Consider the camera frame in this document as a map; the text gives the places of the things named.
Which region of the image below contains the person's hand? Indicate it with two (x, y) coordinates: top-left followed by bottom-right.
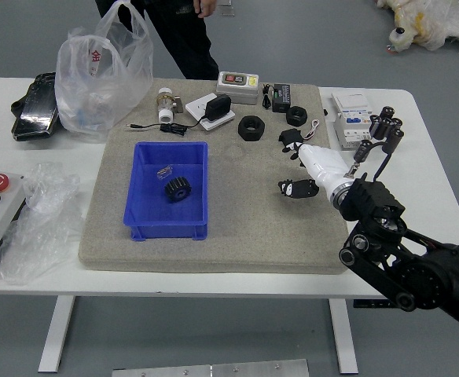
(193, 0), (218, 19)

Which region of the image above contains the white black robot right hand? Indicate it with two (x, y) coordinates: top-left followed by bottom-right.
(277, 141), (354, 201)

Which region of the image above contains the big black gear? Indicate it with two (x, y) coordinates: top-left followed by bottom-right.
(163, 176), (193, 204)

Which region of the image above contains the small black hex nut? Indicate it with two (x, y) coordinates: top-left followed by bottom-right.
(285, 105), (308, 126)

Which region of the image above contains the big black hex nut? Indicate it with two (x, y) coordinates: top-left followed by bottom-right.
(237, 115), (266, 141)

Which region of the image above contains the blue plastic box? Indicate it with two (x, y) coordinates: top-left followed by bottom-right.
(122, 141), (210, 242)

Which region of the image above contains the grey push-button control box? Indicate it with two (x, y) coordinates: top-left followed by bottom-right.
(0, 170), (27, 282)

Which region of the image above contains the person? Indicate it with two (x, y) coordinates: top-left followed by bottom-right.
(94, 0), (220, 82)

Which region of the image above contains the white circuit breaker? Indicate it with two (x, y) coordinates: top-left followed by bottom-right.
(333, 106), (376, 150)

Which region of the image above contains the black rectangular power module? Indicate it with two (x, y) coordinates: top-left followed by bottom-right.
(272, 82), (292, 113)

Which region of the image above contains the brass valve with white ends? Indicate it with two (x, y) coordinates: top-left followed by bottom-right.
(153, 87), (185, 123)

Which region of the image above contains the grey-brown foam mat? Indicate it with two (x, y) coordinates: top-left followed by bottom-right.
(78, 78), (352, 275)

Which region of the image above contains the black table control panel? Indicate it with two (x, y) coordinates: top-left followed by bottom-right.
(353, 299), (395, 309)

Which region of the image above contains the white plastic shopping bag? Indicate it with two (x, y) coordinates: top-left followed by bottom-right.
(54, 0), (154, 143)

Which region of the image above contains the white table leg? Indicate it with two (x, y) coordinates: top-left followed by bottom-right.
(329, 298), (359, 375)
(37, 296), (76, 373)

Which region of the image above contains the plastic-wrapped plush toy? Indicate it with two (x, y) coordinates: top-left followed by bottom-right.
(374, 0), (459, 62)

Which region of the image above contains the black glossy pouch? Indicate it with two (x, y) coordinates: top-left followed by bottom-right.
(10, 71), (61, 141)

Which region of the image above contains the crumpled clear plastic bag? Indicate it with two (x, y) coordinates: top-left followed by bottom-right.
(0, 161), (85, 286)

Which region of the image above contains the black buzzer module with wires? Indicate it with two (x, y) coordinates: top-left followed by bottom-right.
(278, 119), (320, 148)

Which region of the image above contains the black coiled cable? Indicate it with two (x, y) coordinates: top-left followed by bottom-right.
(261, 83), (274, 110)

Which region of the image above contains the grey two-button switch box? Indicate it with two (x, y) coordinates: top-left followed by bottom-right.
(215, 71), (260, 105)

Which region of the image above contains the black power adapter with cord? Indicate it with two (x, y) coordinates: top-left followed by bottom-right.
(126, 93), (233, 137)

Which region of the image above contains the white wall socket plate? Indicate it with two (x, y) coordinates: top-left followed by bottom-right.
(185, 93), (237, 133)

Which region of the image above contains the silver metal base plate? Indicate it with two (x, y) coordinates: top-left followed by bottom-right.
(111, 358), (310, 377)

